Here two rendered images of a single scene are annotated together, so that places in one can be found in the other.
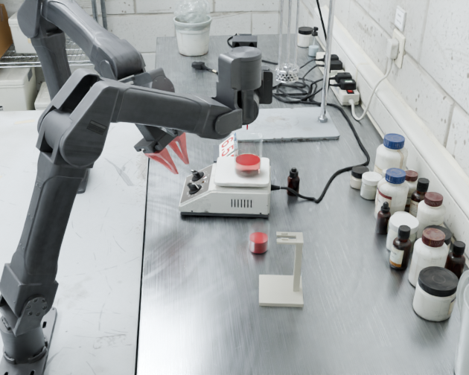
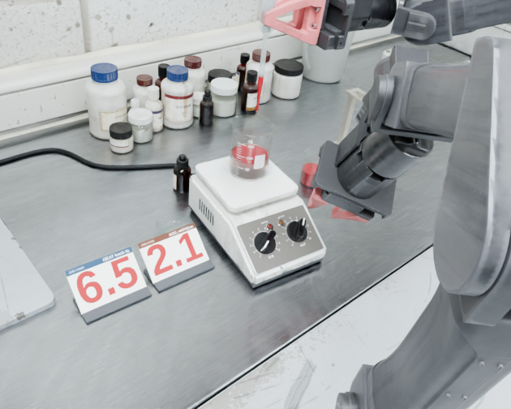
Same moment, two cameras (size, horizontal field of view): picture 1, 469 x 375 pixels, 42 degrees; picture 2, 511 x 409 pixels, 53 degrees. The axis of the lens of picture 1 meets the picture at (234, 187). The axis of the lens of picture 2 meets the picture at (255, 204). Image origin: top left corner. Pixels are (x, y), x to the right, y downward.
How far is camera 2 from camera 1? 1.67 m
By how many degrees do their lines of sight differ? 97
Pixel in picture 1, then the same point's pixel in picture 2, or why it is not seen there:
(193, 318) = (432, 186)
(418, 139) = (69, 69)
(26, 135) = not seen: outside the picture
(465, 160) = (138, 31)
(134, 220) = (378, 300)
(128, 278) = not seen: hidden behind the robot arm
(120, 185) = (324, 378)
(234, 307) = not seen: hidden behind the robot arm
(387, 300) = (297, 109)
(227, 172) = (266, 185)
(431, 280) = (294, 66)
